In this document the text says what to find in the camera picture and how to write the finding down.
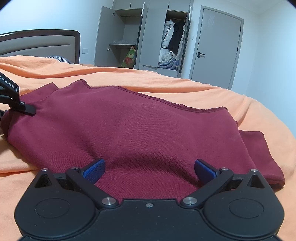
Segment dark red knit sweater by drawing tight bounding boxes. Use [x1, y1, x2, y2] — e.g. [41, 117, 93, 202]
[1, 80, 285, 199]

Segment white folded clothes pile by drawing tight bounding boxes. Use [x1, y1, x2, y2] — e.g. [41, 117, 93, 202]
[158, 48, 176, 64]

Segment dark hanging clothes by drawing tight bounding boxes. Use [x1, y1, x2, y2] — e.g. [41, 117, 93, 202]
[168, 19, 186, 54]

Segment blue checkered pillow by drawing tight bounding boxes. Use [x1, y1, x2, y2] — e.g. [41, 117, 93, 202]
[48, 56, 73, 64]

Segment brown beige padded headboard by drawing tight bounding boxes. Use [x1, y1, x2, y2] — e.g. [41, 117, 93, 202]
[1, 29, 80, 64]

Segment orange bed cover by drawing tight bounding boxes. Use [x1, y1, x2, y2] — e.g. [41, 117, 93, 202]
[1, 56, 295, 240]

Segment blue striped blanket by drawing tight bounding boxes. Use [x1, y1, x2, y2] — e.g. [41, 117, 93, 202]
[158, 59, 180, 70]

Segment colourful printed bag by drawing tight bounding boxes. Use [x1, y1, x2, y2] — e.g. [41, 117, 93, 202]
[121, 46, 136, 68]

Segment grey room door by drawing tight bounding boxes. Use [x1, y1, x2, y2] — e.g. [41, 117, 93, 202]
[190, 6, 244, 89]

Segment grey open wardrobe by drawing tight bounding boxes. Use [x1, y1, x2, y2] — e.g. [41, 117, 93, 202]
[94, 1, 193, 77]

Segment white puffer jacket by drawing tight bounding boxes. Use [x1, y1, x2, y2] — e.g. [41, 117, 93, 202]
[162, 20, 175, 48]

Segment white wall socket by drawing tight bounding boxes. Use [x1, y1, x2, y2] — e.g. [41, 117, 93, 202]
[82, 48, 89, 54]

